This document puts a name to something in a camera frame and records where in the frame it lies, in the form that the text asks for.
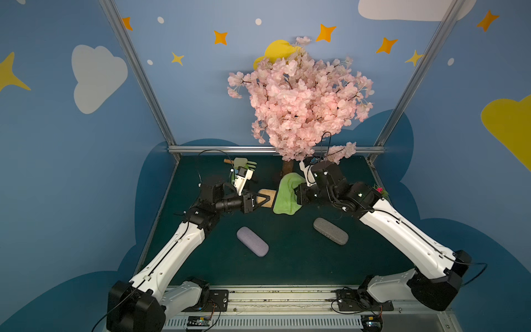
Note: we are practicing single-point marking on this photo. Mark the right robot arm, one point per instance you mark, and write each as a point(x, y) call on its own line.
point(437, 275)

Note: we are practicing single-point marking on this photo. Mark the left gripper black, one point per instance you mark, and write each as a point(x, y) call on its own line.
point(248, 202)

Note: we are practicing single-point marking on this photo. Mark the green grey microfiber cloth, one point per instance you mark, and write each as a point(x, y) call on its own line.
point(286, 198)

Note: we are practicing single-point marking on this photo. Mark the purple eyeglass case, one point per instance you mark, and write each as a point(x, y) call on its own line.
point(252, 241)

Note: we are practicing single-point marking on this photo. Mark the green black work glove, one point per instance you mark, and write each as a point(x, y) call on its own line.
point(240, 162)

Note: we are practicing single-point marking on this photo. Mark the left aluminium frame post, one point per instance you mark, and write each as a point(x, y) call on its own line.
point(113, 16)

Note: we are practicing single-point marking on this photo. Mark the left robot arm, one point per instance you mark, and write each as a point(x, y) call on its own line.
point(144, 303)

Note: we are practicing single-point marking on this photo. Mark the right controller board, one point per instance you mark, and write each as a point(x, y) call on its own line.
point(371, 323)

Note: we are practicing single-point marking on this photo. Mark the tan eyeglass case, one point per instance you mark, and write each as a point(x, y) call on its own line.
point(266, 198)

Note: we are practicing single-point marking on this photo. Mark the small pink flower pot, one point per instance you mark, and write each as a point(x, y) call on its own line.
point(382, 191)

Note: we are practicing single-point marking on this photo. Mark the right aluminium frame post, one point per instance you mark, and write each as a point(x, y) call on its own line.
point(443, 31)

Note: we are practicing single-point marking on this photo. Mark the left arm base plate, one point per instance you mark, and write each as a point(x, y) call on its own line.
point(217, 298)

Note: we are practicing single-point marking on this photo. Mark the left controller board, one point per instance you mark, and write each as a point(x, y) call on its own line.
point(198, 322)

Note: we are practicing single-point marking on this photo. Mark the pink cherry blossom tree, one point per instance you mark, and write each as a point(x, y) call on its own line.
point(299, 101)

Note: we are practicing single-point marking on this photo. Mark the controller board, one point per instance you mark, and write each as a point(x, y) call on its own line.
point(371, 323)
point(198, 322)

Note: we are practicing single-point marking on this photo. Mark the grey eyeglass case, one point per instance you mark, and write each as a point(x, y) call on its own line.
point(331, 231)

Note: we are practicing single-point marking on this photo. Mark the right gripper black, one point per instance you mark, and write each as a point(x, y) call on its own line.
point(301, 194)

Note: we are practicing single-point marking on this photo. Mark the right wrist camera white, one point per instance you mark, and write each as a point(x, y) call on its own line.
point(305, 167)

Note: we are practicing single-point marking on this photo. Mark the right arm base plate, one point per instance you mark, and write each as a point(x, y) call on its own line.
point(352, 300)

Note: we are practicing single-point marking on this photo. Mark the back aluminium frame bar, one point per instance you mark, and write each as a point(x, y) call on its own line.
point(232, 150)

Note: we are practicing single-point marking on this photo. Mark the aluminium frame post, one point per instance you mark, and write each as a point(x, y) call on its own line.
point(443, 31)
point(113, 16)

